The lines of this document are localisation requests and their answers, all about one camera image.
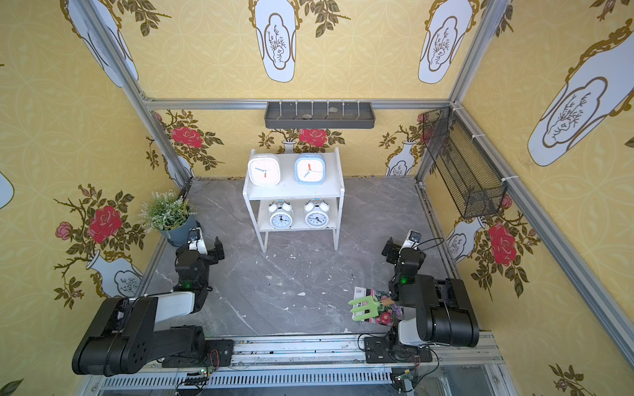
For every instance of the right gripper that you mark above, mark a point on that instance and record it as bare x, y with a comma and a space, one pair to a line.
395, 250

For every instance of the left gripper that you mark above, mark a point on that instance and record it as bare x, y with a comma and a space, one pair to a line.
212, 250

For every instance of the white twin-bell clock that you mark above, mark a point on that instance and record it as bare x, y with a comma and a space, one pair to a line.
281, 214
317, 213

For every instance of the white square alarm clock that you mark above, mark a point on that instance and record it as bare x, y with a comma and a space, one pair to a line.
264, 169

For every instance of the blue square alarm clock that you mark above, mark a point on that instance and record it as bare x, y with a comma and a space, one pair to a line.
310, 169

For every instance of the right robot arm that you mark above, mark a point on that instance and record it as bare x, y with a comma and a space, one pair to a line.
419, 309

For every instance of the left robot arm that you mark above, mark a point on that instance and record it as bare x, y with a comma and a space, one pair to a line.
122, 337

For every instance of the white two-tier shelf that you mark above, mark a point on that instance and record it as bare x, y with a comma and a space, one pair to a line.
258, 198

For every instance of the potted green plant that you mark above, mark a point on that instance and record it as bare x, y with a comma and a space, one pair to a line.
170, 214

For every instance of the green garden hand fork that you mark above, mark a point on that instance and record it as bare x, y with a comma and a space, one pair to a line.
368, 307

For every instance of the floral seed packet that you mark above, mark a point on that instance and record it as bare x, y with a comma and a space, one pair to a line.
388, 316

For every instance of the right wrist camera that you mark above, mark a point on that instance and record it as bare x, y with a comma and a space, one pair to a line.
412, 239

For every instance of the black wire mesh basket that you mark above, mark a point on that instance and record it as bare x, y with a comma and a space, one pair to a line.
473, 183

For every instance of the grey wall tray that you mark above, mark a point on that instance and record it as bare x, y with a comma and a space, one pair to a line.
313, 114

